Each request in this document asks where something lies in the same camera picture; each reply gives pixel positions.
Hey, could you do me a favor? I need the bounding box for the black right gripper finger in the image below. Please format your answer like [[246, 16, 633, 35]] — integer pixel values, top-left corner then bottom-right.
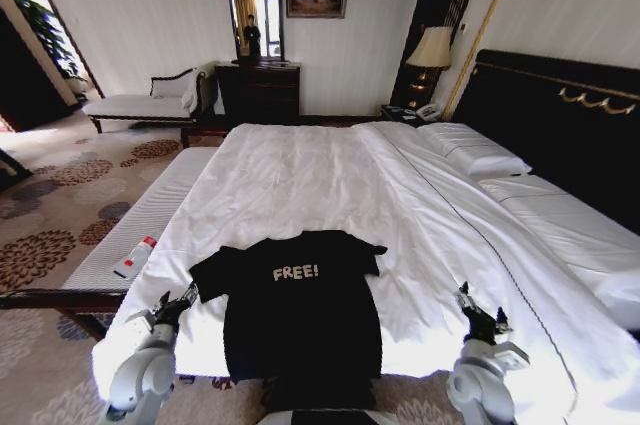
[[453, 282, 476, 315], [494, 305, 515, 336]]

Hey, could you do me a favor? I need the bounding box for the white fitted bed sheet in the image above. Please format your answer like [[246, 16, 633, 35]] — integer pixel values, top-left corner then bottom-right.
[[478, 173, 640, 331]]

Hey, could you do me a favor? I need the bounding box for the white bed duvet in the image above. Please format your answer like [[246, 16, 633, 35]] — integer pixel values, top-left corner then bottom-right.
[[91, 120, 640, 425]]

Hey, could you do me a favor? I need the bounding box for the red and white tube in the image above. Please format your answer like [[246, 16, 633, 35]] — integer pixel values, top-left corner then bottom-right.
[[113, 236, 159, 281]]

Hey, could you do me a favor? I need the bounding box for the white padded wooden bench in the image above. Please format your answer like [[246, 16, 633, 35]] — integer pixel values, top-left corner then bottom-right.
[[0, 124, 236, 342]]

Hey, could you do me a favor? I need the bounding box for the black FREE print T-shirt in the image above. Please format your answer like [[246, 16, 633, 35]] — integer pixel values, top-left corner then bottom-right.
[[188, 229, 389, 387]]

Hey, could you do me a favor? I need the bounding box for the white pillow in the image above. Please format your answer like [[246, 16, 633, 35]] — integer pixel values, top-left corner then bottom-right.
[[417, 122, 534, 179]]

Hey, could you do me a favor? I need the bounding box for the white robot front shell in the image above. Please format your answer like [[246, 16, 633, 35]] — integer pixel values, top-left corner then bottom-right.
[[258, 408, 392, 425]]

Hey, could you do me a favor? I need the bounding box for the black gold-trimmed headboard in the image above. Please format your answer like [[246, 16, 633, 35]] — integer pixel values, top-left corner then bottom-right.
[[451, 48, 640, 252]]

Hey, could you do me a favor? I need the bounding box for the white desk telephone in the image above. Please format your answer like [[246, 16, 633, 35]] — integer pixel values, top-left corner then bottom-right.
[[415, 102, 444, 121]]

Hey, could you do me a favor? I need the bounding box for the white dark-framed chaise longue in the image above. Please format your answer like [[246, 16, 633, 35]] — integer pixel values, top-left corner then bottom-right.
[[81, 66, 221, 135]]

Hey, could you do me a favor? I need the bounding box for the dark wooden nightstand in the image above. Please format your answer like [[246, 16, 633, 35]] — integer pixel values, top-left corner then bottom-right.
[[380, 103, 442, 124]]

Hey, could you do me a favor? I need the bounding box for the dark wooden dresser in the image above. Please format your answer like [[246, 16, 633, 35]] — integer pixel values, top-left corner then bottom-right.
[[214, 60, 303, 119]]

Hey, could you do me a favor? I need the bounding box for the cream shade table lamp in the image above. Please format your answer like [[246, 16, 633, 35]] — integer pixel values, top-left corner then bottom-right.
[[405, 25, 454, 97]]

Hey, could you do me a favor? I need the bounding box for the person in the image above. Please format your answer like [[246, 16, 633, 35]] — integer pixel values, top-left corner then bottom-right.
[[242, 14, 263, 58]]

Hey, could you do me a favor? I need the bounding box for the green leafy plant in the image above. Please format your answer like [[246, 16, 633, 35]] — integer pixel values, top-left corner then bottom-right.
[[1, 0, 82, 82]]

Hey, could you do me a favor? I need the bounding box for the dark-framed wall mirror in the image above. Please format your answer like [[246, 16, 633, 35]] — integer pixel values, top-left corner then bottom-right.
[[220, 0, 286, 64]]

